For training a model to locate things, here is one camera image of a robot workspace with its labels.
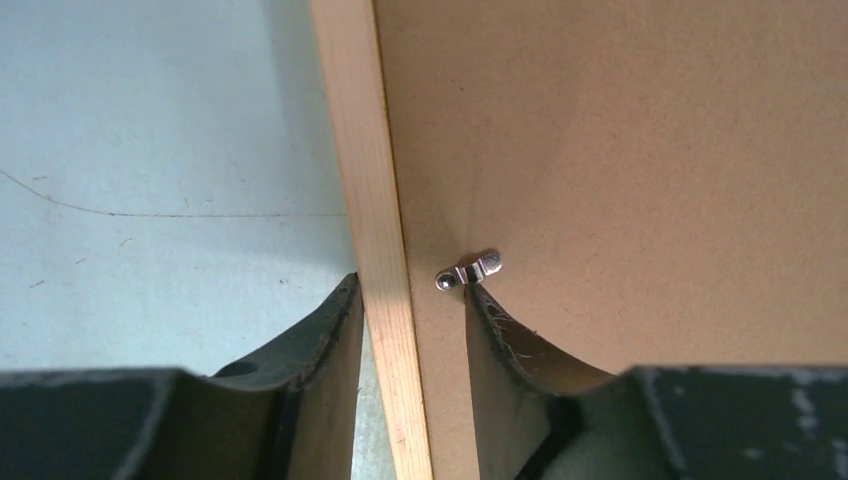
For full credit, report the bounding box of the orange wooden picture frame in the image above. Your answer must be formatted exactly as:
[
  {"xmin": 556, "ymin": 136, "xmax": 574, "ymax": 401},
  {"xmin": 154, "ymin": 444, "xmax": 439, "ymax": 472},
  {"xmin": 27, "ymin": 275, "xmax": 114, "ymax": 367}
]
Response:
[{"xmin": 310, "ymin": 1, "xmax": 434, "ymax": 479}]

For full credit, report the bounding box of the small metal turn clip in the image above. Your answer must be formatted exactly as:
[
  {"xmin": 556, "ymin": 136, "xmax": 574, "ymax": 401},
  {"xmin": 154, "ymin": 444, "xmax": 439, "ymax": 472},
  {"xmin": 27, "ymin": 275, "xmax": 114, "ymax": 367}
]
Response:
[{"xmin": 435, "ymin": 250, "xmax": 503, "ymax": 291}]

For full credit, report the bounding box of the brown cardboard backing board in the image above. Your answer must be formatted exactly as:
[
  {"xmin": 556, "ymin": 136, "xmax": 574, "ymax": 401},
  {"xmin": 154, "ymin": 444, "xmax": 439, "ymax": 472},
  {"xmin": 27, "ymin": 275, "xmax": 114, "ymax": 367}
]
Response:
[{"xmin": 375, "ymin": 1, "xmax": 847, "ymax": 479}]

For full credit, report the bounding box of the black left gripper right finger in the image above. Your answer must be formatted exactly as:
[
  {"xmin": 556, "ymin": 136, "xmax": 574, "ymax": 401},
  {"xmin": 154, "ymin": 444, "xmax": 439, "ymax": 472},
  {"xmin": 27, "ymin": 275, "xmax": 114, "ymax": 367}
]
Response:
[{"xmin": 465, "ymin": 285, "xmax": 847, "ymax": 479}]

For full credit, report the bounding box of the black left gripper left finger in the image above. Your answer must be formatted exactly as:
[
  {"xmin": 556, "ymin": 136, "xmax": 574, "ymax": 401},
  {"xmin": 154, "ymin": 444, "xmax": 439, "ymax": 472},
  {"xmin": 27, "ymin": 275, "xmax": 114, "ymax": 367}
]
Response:
[{"xmin": 1, "ymin": 274, "xmax": 364, "ymax": 479}]

